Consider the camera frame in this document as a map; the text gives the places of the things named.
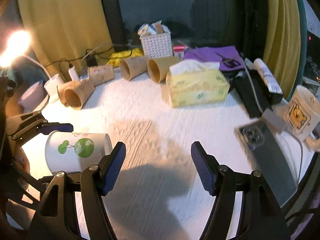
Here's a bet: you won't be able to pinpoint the white paper cup green print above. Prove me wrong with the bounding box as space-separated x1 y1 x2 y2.
44 131 112 174

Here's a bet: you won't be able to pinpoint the brown paper cup front left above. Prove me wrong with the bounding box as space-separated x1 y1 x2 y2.
63 79 95 110

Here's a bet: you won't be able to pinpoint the brown paper cup back left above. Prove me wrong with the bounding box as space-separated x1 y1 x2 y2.
56 81 76 105

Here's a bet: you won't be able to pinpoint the brown paper cup printed middle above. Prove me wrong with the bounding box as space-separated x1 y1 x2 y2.
87 64 115 87

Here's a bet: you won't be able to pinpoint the brown paper cup centre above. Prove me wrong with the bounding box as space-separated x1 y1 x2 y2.
119 56 149 81

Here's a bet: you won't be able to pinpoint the brown paper cup right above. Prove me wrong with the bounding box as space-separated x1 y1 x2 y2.
147 56 180 83

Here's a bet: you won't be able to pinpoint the purple bowl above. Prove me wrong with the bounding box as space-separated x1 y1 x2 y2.
18 80 49 113

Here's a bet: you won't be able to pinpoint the white phone charger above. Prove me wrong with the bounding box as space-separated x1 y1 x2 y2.
68 64 80 82

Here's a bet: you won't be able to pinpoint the smartphone in clear case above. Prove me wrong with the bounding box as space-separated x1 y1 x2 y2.
234 120 297 207

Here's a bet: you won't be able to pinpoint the white desk lamp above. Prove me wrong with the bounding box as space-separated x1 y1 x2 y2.
1 30 63 102

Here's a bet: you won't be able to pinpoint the black power adapter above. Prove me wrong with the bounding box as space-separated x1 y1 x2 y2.
85 54 98 67

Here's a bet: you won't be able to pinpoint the yellow snack bag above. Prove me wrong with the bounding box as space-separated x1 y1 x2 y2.
107 48 144 68

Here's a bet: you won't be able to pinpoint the white tablecloth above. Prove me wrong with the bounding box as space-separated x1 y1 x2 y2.
7 67 316 240

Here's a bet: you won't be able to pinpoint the yellow curtain left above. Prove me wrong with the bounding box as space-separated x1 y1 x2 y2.
18 0 114 80

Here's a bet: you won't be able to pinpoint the yellow curtain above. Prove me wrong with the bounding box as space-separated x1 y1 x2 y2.
263 0 301 99
18 0 114 80

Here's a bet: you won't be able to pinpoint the white cartoon mug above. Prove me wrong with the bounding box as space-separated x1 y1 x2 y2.
283 85 319 151

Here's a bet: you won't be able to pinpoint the black box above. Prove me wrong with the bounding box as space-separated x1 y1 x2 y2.
233 70 283 118

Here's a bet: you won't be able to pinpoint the white tube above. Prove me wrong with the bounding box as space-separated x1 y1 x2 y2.
253 58 283 94

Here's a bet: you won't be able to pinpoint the white plastic basket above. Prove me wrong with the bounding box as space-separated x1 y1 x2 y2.
140 32 173 59

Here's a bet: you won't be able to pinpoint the yellow tissue box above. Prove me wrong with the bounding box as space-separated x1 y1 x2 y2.
166 59 230 107

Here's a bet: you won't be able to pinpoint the pink small box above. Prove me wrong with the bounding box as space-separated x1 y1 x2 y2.
173 45 185 61

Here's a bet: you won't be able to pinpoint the black scissors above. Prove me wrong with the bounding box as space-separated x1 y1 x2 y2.
215 52 241 68

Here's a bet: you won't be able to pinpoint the purple cloth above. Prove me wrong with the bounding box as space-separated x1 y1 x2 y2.
183 46 244 72

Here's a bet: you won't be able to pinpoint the yellow curtain right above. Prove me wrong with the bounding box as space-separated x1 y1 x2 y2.
263 0 301 99

